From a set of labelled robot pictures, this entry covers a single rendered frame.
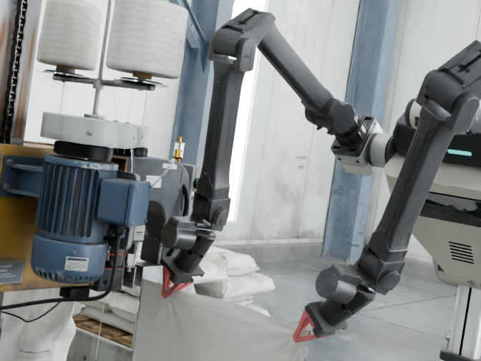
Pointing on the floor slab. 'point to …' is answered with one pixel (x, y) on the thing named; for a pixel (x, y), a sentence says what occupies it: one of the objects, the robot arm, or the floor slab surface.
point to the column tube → (8, 8)
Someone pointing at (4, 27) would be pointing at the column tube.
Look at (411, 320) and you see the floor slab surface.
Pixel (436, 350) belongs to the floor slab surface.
